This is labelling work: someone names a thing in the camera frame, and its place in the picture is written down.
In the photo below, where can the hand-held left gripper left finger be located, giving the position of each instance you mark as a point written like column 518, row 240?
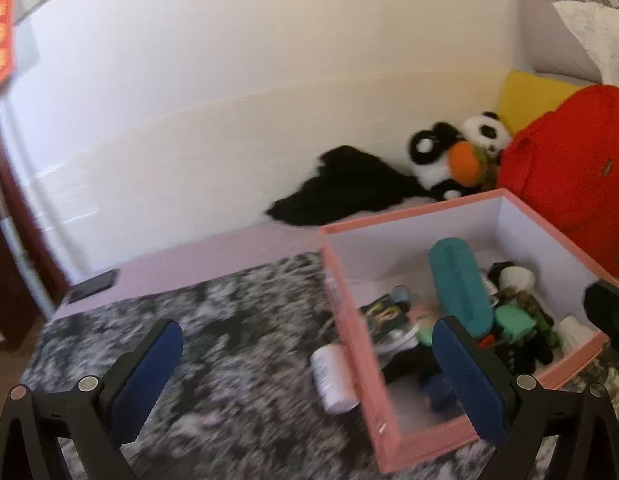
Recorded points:
column 144, row 380

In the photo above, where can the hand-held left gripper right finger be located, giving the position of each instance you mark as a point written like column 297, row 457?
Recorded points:
column 469, row 380

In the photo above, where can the small red cap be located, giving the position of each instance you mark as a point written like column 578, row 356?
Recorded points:
column 485, row 342

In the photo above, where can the pastel baby toy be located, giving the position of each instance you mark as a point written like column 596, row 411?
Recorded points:
column 420, row 321

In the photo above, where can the green glasses case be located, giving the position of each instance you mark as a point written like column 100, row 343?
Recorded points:
column 459, row 285

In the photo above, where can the grey plastic cup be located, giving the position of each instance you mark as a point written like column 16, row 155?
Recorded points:
column 515, row 277

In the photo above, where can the pink cardboard box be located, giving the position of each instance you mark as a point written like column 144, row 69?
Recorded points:
column 359, row 360

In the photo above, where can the white pill bottle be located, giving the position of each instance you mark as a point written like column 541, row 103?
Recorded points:
column 332, row 375

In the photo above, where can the dark blue round object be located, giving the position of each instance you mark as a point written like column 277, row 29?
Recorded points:
column 442, row 392

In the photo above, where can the white object in box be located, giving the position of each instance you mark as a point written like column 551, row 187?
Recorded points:
column 572, row 329

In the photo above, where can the grey patterned blanket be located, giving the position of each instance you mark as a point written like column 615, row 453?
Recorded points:
column 229, row 340

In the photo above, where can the black smartphone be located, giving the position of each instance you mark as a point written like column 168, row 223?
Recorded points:
column 91, row 285

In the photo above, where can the pink bed sheet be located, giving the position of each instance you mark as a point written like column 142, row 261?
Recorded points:
column 214, row 255

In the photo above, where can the red bag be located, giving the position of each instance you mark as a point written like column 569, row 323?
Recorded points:
column 574, row 160

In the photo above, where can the panda plush toy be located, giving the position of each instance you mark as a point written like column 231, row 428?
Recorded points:
column 487, row 132

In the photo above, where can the penguin plush toy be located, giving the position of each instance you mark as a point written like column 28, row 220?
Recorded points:
column 439, row 160

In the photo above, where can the yellow pillow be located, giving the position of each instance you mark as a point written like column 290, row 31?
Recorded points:
column 534, row 97

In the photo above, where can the black cloth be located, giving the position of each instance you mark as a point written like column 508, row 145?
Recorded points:
column 339, row 187

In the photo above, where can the white lace pillow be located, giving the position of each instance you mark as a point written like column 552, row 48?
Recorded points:
column 594, row 35

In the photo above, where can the brown wooden door frame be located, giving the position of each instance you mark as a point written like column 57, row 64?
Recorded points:
column 11, row 240

